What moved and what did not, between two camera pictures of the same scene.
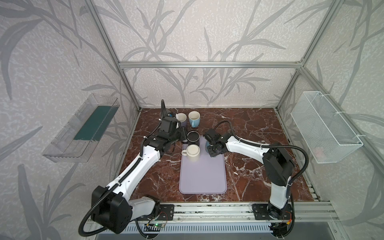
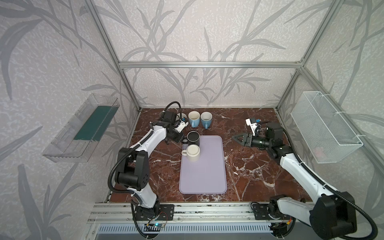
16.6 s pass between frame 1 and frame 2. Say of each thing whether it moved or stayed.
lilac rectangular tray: stayed
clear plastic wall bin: stayed
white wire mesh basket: stayed
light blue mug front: stayed
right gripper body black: moved
